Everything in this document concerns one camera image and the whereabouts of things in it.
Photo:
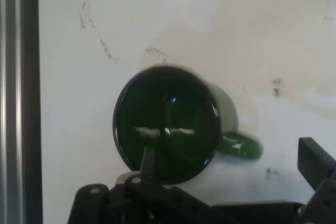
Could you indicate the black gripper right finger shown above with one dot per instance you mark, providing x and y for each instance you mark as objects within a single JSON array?
[{"x": 319, "y": 171}]

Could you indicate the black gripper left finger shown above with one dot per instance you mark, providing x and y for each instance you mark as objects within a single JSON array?
[{"x": 136, "y": 203}]

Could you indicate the dark green mug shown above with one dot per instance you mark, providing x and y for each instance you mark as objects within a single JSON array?
[{"x": 183, "y": 103}]

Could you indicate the long aluminium rail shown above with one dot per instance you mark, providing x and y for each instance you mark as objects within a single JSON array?
[{"x": 15, "y": 77}]

